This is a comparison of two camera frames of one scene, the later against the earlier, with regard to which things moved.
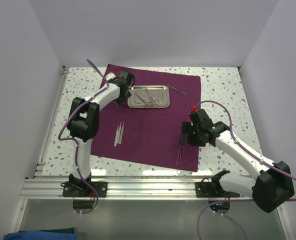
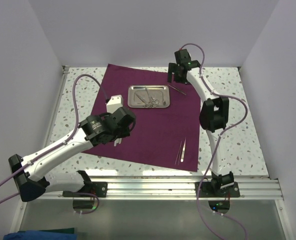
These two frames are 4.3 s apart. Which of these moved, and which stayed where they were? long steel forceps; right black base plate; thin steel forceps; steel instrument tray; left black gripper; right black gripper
Moved: right black gripper; left black gripper
Stayed: long steel forceps; right black base plate; thin steel forceps; steel instrument tray
